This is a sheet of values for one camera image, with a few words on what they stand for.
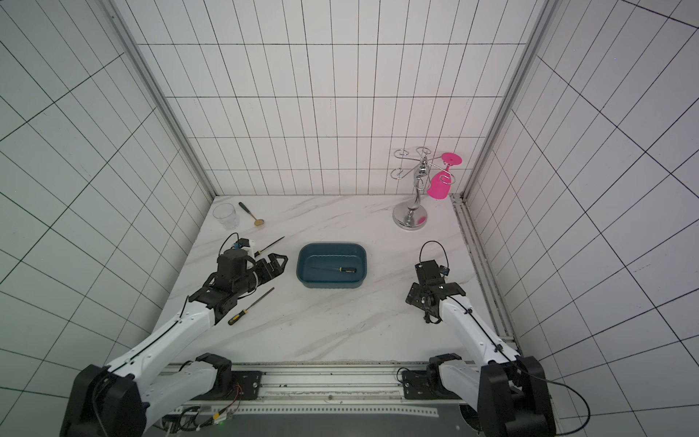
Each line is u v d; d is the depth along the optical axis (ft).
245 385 2.38
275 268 2.44
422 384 2.39
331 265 3.12
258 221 3.62
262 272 2.41
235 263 2.05
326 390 2.39
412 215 3.62
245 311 2.82
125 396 1.26
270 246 3.40
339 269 3.11
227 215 3.50
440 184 3.26
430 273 2.22
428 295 2.01
